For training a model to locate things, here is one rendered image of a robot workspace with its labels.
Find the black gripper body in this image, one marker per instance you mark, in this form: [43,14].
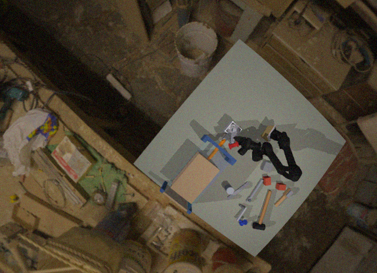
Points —
[248,143]

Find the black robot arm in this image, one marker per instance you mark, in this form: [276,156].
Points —
[266,149]

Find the grey cylinder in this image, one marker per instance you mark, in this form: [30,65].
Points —
[229,189]

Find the black-headed mallet with wooden handle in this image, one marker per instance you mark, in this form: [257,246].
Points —
[260,225]

